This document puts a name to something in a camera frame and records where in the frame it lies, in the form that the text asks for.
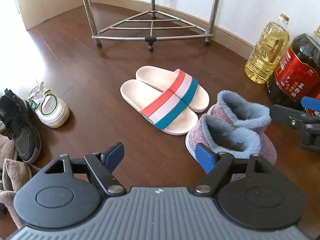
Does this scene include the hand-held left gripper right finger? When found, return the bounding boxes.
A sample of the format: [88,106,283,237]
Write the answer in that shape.
[194,143,276,196]

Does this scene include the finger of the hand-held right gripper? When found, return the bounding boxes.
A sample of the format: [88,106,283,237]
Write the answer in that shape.
[301,96,320,117]
[270,104,320,153]

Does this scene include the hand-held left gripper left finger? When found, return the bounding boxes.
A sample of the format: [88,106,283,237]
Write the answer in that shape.
[44,142,126,197]

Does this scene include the purple knit slipper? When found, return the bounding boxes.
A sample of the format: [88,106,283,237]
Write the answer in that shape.
[207,90,272,130]
[185,114,277,183]

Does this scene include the striped slide sandal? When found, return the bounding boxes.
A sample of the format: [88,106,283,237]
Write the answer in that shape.
[136,66,209,113]
[120,79,199,136]

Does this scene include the white sneaker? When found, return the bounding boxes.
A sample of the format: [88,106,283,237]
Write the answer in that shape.
[27,81,70,128]

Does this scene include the black high-top sneaker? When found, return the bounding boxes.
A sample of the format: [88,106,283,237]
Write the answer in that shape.
[0,88,42,165]

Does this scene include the brown fleece slipper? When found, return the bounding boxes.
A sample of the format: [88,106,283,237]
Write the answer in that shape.
[0,134,18,161]
[0,157,42,230]

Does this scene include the metal corner shoe rack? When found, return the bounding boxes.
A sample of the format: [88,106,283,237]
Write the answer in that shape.
[78,0,225,53]

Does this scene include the dark oil bottle red label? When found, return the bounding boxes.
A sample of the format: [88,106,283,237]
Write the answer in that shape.
[266,25,320,110]

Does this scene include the yellow cooking oil bottle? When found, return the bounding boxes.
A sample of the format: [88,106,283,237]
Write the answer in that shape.
[244,14,290,84]

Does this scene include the cardboard sheet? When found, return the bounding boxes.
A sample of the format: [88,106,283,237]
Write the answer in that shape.
[14,0,88,30]

